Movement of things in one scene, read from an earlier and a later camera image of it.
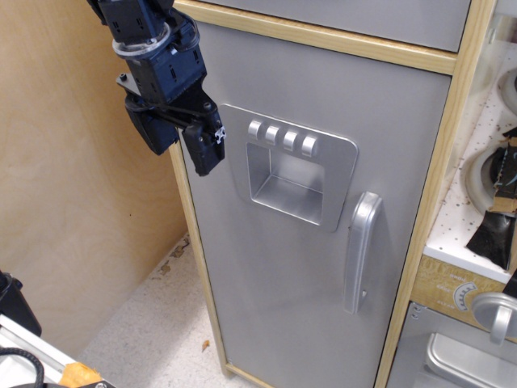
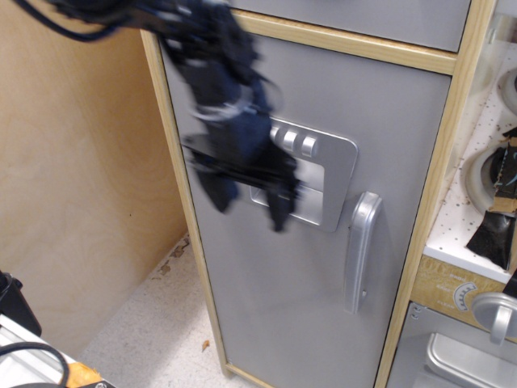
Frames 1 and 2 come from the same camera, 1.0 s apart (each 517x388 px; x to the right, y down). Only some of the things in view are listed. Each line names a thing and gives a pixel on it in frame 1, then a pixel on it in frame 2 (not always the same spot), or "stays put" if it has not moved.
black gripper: [171, 82] -> [236, 137]
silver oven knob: [497, 312] stays put
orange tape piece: [76, 373] stays put
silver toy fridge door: [320, 206] stays put
